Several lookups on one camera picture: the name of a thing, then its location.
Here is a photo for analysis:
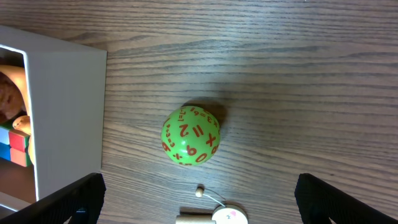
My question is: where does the colourful puzzle cube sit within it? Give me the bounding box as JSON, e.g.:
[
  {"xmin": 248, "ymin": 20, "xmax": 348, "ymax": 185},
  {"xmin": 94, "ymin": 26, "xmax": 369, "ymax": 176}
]
[{"xmin": 1, "ymin": 120, "xmax": 32, "ymax": 167}]

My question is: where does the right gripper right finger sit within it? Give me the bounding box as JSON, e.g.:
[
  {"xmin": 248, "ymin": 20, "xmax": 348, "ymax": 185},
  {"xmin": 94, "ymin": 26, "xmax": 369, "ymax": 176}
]
[{"xmin": 294, "ymin": 173, "xmax": 397, "ymax": 224}]

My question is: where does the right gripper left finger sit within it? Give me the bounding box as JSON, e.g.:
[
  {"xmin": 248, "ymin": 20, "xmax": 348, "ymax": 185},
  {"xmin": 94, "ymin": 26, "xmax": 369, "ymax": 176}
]
[{"xmin": 1, "ymin": 173, "xmax": 106, "ymax": 224}]

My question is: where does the small wooden rattle drum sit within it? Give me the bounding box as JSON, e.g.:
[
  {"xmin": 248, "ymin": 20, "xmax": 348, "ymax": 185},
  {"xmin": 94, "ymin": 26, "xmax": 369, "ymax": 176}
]
[{"xmin": 175, "ymin": 186, "xmax": 249, "ymax": 224}]

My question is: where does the white cardboard box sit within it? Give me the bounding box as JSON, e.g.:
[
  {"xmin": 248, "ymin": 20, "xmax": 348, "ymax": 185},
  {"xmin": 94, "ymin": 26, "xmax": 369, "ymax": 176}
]
[{"xmin": 1, "ymin": 26, "xmax": 107, "ymax": 212}]

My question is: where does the green number ball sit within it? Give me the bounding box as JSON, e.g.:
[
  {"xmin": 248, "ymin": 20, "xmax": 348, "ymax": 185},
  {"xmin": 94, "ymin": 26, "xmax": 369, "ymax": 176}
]
[{"xmin": 160, "ymin": 106, "xmax": 221, "ymax": 166}]

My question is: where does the brown plush toy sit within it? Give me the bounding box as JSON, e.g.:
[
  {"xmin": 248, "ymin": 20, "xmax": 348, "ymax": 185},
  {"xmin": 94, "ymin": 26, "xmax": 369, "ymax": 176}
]
[{"xmin": 1, "ymin": 73, "xmax": 25, "ymax": 124}]

